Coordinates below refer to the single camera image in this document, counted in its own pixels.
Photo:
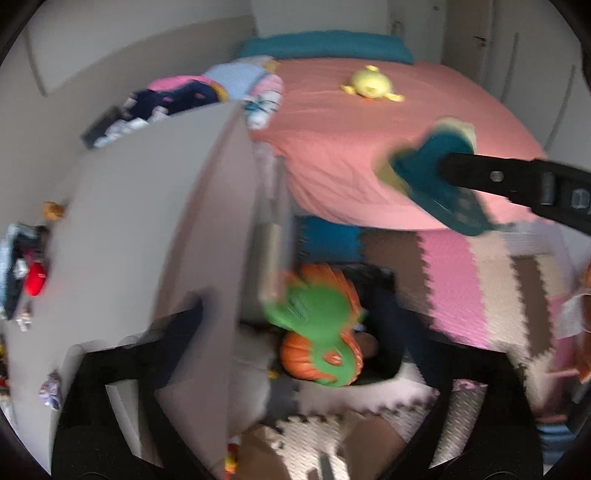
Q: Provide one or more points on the person's leg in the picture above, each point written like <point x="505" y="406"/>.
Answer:
<point x="369" y="443"/>
<point x="258" y="457"/>

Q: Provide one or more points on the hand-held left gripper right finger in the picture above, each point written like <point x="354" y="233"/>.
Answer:
<point x="461" y="360"/>

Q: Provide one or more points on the pink garment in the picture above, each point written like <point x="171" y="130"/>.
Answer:
<point x="171" y="83"/>

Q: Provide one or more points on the yellow plush duck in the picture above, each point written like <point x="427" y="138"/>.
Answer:
<point x="369" y="83"/>

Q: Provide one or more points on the orange toy figure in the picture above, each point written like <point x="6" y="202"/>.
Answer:
<point x="53" y="211"/>

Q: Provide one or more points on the blue folded cushion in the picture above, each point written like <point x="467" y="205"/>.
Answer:
<point x="554" y="438"/>

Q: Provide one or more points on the small red yellow toy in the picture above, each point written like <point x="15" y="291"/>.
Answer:
<point x="231" y="461"/>

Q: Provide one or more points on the black box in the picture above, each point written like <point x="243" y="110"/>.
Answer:
<point x="94" y="129"/>

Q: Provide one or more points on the foam puzzle mat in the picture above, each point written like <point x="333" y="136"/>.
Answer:
<point x="452" y="277"/>

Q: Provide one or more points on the white desk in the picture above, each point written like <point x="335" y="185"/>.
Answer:
<point x="138" y="230"/>

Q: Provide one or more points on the grey flat bar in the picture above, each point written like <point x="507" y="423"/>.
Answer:
<point x="328" y="467"/>

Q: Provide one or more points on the small grey item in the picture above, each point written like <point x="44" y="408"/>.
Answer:
<point x="23" y="321"/>

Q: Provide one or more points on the pink white folded cloth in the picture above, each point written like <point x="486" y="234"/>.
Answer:
<point x="268" y="92"/>

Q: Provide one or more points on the white crumpled cloth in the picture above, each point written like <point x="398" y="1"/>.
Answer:
<point x="572" y="314"/>

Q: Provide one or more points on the cream bed side rail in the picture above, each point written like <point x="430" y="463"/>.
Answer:
<point x="272" y="258"/>

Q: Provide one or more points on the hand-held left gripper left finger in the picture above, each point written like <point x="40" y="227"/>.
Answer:
<point x="175" y="332"/>

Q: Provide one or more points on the red glossy item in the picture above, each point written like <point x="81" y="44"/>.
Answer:
<point x="36" y="281"/>

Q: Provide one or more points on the black trash bin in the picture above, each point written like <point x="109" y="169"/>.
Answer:
<point x="388" y="286"/>

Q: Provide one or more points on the teal pillow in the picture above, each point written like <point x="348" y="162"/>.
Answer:
<point x="323" y="44"/>

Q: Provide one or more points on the orange doll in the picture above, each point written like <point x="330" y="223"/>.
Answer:
<point x="585" y="364"/>

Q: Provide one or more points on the blue cloth bundle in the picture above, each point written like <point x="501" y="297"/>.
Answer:
<point x="14" y="258"/>

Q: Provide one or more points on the teal yellow soft toy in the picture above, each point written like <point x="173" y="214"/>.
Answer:
<point x="429" y="161"/>

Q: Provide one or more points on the orange green pumpkin toy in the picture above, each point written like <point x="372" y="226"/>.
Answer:
<point x="318" y="314"/>

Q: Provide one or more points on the navy patterned garment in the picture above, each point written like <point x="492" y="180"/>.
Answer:
<point x="171" y="99"/>

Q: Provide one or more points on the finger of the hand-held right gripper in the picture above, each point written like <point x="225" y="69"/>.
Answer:
<point x="494" y="175"/>

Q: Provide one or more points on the bed with pink sheet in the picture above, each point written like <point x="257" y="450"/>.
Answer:
<point x="346" y="152"/>

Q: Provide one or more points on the white wardrobe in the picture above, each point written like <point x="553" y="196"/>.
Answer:
<point x="508" y="55"/>

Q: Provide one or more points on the light blue folded cloth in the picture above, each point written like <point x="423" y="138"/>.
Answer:
<point x="235" y="76"/>

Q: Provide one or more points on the small white clothes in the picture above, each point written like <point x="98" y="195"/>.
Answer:
<point x="120" y="131"/>

